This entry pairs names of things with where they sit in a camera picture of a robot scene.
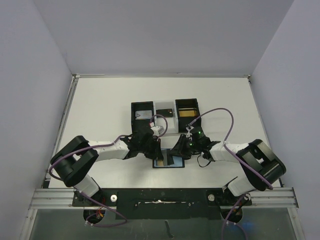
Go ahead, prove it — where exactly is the gold card from holder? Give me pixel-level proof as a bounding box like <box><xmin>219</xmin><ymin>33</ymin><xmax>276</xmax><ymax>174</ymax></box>
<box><xmin>156</xmin><ymin>159</ymin><xmax>167</xmax><ymax>167</ymax></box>

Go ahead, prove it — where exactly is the black bin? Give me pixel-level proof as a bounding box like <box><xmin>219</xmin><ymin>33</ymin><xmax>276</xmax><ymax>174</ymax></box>
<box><xmin>131</xmin><ymin>101</ymin><xmax>155</xmax><ymax>132</ymax></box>
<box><xmin>175</xmin><ymin>98</ymin><xmax>201</xmax><ymax>133</ymax></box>

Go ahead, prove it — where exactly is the black leather card holder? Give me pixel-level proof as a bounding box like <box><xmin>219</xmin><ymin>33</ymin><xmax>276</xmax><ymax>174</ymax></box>
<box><xmin>152</xmin><ymin>148</ymin><xmax>185</xmax><ymax>169</ymax></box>

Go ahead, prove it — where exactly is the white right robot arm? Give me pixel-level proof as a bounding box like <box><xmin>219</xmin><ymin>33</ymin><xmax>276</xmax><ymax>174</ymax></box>
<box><xmin>169</xmin><ymin>134</ymin><xmax>287</xmax><ymax>205</ymax></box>

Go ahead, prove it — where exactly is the aluminium frame rail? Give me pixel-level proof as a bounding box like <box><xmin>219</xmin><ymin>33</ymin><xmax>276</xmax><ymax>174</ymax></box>
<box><xmin>19</xmin><ymin>74</ymin><xmax>80</xmax><ymax>240</ymax></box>

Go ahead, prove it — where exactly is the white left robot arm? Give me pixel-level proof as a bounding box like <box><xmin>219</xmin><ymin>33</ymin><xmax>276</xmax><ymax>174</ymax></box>
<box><xmin>48</xmin><ymin>131</ymin><xmax>164</xmax><ymax>206</ymax></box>

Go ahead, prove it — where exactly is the gold credit card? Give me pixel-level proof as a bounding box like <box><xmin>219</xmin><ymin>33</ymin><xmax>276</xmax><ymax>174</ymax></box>
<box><xmin>178</xmin><ymin>108</ymin><xmax>199</xmax><ymax>118</ymax></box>

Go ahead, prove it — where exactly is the black credit card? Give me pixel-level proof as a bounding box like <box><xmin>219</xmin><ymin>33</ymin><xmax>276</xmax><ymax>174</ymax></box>
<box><xmin>156</xmin><ymin>108</ymin><xmax>174</xmax><ymax>118</ymax></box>

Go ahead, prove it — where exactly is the silver credit card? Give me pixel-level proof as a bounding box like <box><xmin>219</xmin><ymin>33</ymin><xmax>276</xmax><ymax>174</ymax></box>
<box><xmin>135</xmin><ymin>110</ymin><xmax>153</xmax><ymax>120</ymax></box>

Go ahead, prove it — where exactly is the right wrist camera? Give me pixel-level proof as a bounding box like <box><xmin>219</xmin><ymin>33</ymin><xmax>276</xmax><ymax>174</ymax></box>
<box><xmin>190</xmin><ymin>126</ymin><xmax>206</xmax><ymax>142</ymax></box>

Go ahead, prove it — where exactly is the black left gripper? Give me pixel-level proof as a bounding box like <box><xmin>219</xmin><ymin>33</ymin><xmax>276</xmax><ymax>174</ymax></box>
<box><xmin>139</xmin><ymin>138</ymin><xmax>163</xmax><ymax>161</ymax></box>

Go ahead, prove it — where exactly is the black right bin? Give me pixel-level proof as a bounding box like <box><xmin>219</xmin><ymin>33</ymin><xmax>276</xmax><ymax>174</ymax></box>
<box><xmin>175</xmin><ymin>98</ymin><xmax>201</xmax><ymax>133</ymax></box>

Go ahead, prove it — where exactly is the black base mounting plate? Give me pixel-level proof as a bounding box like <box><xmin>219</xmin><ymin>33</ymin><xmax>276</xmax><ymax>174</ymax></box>
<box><xmin>72</xmin><ymin>188</ymin><xmax>252</xmax><ymax>220</ymax></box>

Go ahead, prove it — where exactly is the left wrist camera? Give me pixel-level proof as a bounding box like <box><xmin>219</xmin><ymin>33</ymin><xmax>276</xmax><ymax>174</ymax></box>
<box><xmin>150</xmin><ymin>125</ymin><xmax>165</xmax><ymax>137</ymax></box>

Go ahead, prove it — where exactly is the black left bin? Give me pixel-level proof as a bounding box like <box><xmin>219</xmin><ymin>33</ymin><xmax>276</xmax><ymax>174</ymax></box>
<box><xmin>131</xmin><ymin>101</ymin><xmax>155</xmax><ymax>132</ymax></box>

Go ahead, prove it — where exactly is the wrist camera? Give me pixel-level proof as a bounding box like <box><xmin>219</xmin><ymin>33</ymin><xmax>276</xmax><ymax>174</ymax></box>
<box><xmin>150</xmin><ymin>125</ymin><xmax>165</xmax><ymax>137</ymax></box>
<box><xmin>190</xmin><ymin>126</ymin><xmax>206</xmax><ymax>142</ymax></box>

